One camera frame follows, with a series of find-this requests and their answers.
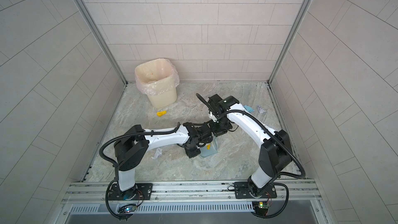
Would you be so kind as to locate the light blue paper scrap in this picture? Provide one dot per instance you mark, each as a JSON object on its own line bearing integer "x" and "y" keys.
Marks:
{"x": 248, "y": 109}

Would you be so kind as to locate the cream plastic trash bin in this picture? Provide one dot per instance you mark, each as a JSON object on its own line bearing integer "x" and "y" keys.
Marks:
{"x": 164, "y": 99}

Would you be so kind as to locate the aluminium front rail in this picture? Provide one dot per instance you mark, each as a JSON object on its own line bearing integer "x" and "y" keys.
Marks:
{"x": 189, "y": 197}

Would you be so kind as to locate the yellow paper scrap near bin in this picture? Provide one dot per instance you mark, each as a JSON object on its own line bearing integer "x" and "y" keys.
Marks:
{"x": 161, "y": 113}

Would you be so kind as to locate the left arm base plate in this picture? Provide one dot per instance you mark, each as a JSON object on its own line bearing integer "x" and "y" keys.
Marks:
{"x": 141, "y": 191}

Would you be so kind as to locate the circuit board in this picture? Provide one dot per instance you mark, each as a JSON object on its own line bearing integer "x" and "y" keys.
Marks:
{"x": 261, "y": 208}
{"x": 129, "y": 208}

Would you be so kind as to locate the left circuit board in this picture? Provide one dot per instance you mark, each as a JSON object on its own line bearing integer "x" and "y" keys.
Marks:
{"x": 129, "y": 208}

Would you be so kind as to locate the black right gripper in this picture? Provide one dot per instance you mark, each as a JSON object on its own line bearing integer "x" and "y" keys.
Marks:
{"x": 216, "y": 131}

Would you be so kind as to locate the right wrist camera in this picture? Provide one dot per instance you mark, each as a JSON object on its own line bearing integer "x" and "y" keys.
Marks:
{"x": 212, "y": 116}

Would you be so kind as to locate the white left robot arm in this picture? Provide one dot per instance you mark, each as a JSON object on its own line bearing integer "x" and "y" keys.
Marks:
{"x": 126, "y": 152}

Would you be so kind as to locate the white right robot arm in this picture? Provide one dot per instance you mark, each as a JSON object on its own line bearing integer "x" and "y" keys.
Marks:
{"x": 275, "y": 157}

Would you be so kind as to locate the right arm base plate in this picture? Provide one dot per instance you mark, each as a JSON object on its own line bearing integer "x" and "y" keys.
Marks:
{"x": 247, "y": 190}

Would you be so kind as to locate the clear plastic bin liner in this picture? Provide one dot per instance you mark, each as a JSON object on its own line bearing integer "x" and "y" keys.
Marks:
{"x": 156, "y": 77}

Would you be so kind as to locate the pale green dustpan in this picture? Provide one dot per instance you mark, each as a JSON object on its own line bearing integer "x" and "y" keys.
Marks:
{"x": 204, "y": 152}

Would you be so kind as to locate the white paper scrap front left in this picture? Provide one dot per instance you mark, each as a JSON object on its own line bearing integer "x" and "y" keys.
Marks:
{"x": 157, "y": 154}

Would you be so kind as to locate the right circuit board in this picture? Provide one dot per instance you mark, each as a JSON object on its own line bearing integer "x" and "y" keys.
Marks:
{"x": 261, "y": 208}

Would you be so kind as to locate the pink white printed paper scrap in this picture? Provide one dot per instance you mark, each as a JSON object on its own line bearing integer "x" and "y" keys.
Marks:
{"x": 261, "y": 110}

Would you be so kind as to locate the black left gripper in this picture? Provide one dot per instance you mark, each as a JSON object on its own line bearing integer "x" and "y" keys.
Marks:
{"x": 192, "y": 155}

